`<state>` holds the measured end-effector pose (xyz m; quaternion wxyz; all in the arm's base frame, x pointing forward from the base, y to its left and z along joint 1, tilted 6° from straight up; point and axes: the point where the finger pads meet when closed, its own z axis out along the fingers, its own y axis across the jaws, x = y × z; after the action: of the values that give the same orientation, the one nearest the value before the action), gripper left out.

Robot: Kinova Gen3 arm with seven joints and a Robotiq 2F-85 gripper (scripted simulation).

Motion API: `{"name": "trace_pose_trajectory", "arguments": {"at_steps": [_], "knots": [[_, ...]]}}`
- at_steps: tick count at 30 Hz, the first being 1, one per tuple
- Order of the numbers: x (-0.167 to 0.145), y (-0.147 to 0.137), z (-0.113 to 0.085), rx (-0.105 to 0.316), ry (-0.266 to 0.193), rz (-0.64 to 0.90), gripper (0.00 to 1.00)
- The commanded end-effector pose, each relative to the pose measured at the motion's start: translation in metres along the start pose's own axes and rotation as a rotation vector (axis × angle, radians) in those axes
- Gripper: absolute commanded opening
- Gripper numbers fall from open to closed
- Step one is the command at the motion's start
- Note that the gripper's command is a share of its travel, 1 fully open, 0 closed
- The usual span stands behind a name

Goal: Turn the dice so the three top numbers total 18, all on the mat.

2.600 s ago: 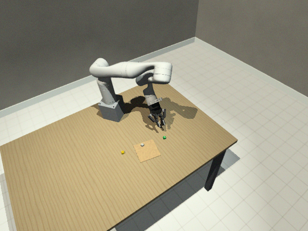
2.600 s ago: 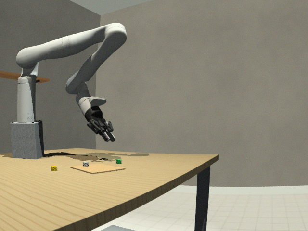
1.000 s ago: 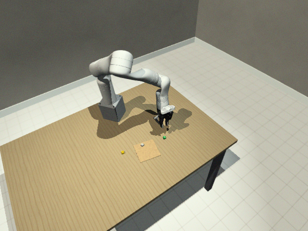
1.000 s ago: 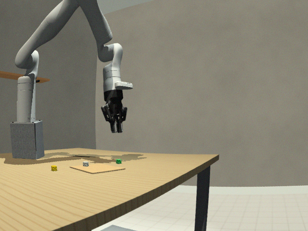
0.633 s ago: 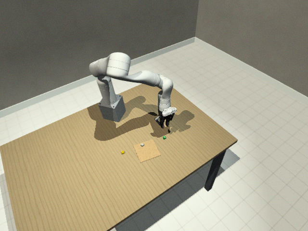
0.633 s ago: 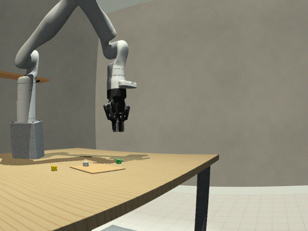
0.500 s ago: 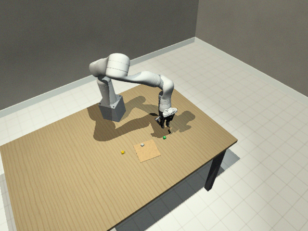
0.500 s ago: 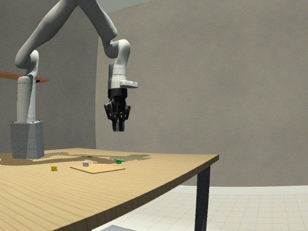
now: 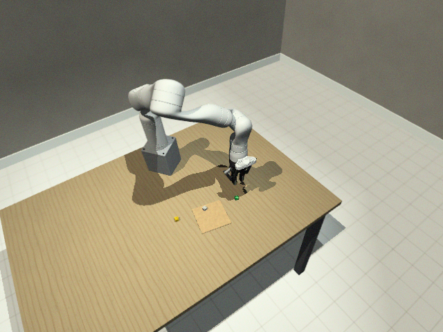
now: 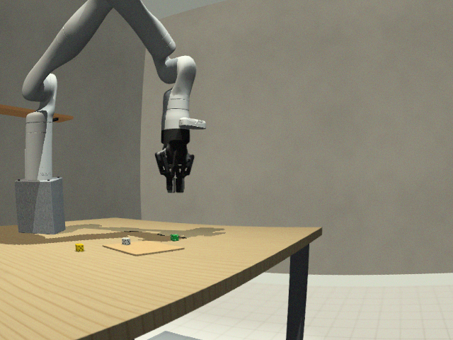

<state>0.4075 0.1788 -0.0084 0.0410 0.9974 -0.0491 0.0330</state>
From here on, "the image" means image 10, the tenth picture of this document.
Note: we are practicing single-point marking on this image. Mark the tan square mat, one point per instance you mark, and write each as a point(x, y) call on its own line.
point(143, 248)

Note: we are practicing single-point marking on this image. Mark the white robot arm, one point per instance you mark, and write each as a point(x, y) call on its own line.
point(40, 85)

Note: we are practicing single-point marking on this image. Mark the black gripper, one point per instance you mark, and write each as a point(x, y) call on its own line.
point(174, 139)

